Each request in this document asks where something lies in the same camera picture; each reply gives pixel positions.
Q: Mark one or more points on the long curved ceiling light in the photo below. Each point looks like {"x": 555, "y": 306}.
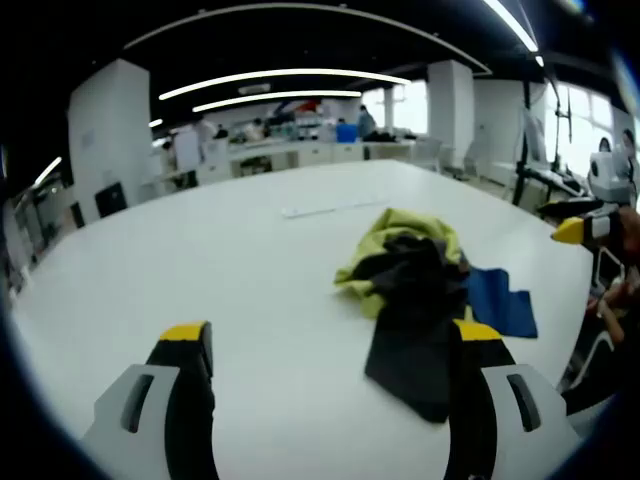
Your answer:
{"x": 300, "y": 73}

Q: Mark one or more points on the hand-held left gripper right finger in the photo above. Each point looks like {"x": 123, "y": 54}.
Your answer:
{"x": 500, "y": 400}

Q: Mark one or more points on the straight ceiling light strip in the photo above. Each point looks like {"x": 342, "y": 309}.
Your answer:
{"x": 515, "y": 25}

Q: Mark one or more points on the person's dark clothed legs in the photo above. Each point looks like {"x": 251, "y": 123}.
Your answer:
{"x": 615, "y": 380}

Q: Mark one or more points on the black equipment stand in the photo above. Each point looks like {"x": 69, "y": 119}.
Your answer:
{"x": 524, "y": 165}

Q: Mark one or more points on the yellow black blue garment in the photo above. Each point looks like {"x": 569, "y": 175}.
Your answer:
{"x": 410, "y": 280}

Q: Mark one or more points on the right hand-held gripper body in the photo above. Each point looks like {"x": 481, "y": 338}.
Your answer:
{"x": 609, "y": 175}

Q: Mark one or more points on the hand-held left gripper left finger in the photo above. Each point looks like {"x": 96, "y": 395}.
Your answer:
{"x": 150, "y": 400}

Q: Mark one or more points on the white template strip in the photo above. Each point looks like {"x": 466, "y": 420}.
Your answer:
{"x": 330, "y": 209}

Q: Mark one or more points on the white counter row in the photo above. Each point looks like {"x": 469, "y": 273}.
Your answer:
{"x": 320, "y": 152}

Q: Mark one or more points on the black office chair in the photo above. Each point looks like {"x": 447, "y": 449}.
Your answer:
{"x": 111, "y": 200}

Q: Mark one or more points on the small ceiling light strip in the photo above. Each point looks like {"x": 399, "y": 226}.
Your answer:
{"x": 47, "y": 172}

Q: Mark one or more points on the person's right hand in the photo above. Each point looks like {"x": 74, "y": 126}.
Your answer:
{"x": 630, "y": 227}

